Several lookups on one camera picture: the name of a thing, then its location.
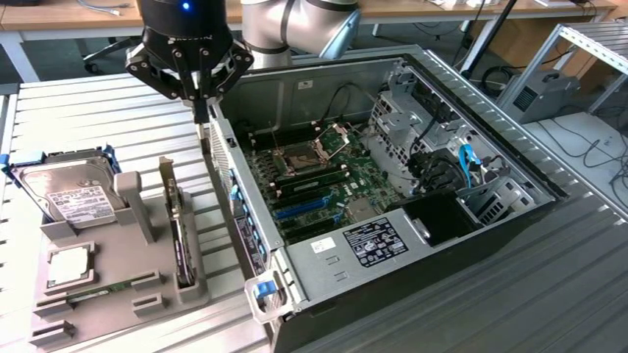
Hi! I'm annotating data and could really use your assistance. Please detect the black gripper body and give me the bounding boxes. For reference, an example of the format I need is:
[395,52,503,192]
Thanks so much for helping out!
[136,0,236,73]

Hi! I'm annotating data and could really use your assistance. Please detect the black graphics card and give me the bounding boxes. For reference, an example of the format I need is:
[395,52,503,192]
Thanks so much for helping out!
[157,156,200,290]

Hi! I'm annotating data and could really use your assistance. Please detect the black office chair base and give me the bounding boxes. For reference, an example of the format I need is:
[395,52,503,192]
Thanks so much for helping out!
[81,35,144,73]

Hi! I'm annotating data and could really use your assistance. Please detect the hard disk drive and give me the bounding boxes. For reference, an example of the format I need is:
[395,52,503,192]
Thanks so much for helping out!
[0,145,120,221]

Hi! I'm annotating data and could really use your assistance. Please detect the wooden desk white legs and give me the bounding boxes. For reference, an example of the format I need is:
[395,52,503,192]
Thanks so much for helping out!
[357,0,620,73]
[0,0,147,84]

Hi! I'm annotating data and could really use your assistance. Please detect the CPU socket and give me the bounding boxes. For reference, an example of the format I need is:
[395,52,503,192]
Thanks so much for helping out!
[277,145,325,174]

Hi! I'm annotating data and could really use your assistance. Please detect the silver hard disk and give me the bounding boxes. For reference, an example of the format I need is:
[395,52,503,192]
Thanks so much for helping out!
[12,156,121,225]

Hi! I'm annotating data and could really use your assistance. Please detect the green RAM stick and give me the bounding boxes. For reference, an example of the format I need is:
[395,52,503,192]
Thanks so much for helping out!
[65,281,136,302]
[279,175,344,196]

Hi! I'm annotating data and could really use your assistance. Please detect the green motherboard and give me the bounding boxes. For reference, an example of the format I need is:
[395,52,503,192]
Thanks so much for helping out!
[243,121,408,246]

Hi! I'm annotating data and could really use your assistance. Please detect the silver drive cage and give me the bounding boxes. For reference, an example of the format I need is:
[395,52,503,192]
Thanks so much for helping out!
[367,64,428,174]

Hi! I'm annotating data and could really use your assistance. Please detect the blue expansion slot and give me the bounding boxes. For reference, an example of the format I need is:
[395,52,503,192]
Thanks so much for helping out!
[273,198,331,221]

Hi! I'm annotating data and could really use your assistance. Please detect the silver chipset heatsink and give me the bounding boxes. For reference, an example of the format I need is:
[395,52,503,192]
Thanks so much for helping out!
[345,201,377,224]

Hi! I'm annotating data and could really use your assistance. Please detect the grey parts rack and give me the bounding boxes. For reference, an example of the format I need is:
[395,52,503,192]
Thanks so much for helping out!
[28,171,209,349]

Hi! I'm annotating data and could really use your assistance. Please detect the silver CPU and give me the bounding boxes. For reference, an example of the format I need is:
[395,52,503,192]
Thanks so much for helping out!
[47,248,95,288]

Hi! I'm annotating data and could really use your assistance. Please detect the black tripod pole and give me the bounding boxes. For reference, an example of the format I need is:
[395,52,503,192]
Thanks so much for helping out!
[463,0,519,77]

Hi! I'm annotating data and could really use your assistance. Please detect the silver power supply unit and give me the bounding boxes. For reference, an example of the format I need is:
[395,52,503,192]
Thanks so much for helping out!
[273,207,436,306]

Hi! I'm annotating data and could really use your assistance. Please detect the grey vented equipment box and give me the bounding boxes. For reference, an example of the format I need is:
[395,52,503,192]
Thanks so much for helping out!
[495,71,583,124]

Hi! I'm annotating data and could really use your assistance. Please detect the silver disk bay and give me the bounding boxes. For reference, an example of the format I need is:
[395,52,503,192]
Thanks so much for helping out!
[455,176,556,226]

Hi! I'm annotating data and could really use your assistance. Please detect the open black PC case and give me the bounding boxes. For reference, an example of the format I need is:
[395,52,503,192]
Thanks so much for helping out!
[195,43,571,353]

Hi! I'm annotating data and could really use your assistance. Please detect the blue network cable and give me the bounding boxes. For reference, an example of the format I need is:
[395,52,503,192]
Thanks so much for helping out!
[76,0,132,16]

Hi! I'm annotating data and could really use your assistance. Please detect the black wire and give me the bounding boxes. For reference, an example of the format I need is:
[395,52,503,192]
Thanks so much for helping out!
[325,82,380,123]

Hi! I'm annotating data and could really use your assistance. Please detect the black power cable bundle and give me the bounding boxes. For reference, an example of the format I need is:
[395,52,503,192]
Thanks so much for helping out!
[409,152,465,192]

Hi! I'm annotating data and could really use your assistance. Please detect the black cable coil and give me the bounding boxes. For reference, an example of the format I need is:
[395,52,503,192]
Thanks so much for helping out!
[481,65,515,93]

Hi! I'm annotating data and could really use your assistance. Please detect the blue SATA wire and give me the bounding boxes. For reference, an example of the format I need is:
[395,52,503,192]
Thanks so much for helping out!
[459,143,480,190]

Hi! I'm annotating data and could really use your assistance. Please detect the aluminium slat frame table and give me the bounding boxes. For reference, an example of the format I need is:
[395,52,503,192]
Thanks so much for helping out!
[495,21,628,115]

